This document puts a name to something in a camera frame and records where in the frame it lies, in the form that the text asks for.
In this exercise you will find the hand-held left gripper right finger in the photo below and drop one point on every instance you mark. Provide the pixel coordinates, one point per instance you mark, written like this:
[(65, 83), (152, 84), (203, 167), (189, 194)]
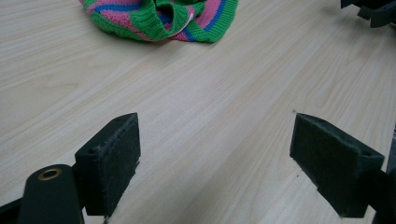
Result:
[(330, 161)]

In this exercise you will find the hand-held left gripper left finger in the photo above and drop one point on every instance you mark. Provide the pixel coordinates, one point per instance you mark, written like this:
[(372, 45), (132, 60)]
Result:
[(109, 165)]

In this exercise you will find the striped knitted sweater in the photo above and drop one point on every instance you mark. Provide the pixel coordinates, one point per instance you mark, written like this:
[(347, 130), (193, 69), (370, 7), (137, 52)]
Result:
[(140, 21)]

